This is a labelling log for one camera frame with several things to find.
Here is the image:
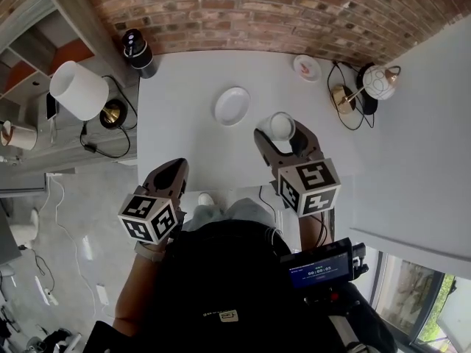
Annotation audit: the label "person's black shirt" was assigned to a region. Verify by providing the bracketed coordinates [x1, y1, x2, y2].
[82, 221, 400, 353]

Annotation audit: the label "white smartphone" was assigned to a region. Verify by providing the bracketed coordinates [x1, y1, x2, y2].
[46, 92, 60, 121]

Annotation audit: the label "small round plate red print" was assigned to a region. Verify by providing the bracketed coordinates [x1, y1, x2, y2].
[293, 54, 322, 83]

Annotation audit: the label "person's right forearm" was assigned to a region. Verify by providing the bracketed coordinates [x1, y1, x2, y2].
[297, 211, 332, 252]

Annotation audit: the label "black lamp cable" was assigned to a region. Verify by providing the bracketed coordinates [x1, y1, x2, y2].
[326, 60, 376, 131]
[79, 75, 139, 158]

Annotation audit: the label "white floor cable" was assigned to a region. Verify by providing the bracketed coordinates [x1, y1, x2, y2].
[38, 176, 111, 319]

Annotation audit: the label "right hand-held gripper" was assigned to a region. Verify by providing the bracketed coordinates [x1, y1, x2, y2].
[253, 120, 341, 218]

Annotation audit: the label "white power strip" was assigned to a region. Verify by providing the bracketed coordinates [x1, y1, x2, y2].
[35, 276, 59, 307]

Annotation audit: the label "white cup red rim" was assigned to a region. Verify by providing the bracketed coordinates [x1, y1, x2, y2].
[1, 120, 38, 151]

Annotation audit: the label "white shade brass table lamp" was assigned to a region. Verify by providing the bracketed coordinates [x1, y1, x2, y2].
[49, 60, 129, 130]

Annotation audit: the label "black chest-mounted monitor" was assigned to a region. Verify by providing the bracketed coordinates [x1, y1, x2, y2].
[280, 237, 369, 290]

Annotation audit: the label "black rounded speaker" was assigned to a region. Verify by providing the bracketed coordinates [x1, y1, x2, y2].
[355, 68, 379, 115]

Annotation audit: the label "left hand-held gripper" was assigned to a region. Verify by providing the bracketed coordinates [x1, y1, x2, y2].
[117, 157, 190, 244]

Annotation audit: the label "patterned globe brass table lamp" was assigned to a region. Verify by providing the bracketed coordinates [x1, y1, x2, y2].
[330, 63, 402, 116]

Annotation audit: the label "grey flat panel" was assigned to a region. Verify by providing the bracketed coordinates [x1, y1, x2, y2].
[0, 206, 23, 268]

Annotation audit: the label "window with dark frame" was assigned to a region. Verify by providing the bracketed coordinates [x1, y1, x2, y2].
[369, 250, 471, 353]

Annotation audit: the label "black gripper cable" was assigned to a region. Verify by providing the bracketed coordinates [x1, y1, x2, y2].
[258, 185, 330, 249]

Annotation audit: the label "person's left forearm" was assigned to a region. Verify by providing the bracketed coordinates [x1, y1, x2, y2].
[112, 248, 166, 330]

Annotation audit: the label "grey shoulder strap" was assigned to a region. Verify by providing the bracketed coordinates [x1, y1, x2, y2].
[328, 314, 369, 353]

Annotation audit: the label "pale wristband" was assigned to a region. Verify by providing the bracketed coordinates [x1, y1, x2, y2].
[134, 240, 166, 263]

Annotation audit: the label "person's grey trousers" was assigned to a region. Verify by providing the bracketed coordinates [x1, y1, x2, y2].
[182, 196, 277, 235]

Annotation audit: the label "white saucer plate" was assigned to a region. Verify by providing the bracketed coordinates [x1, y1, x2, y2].
[214, 86, 251, 126]

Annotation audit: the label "grey wooden shelf unit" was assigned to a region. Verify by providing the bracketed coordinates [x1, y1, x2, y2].
[0, 0, 141, 176]

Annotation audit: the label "black and grey flask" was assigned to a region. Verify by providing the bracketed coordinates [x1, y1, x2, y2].
[121, 29, 157, 79]

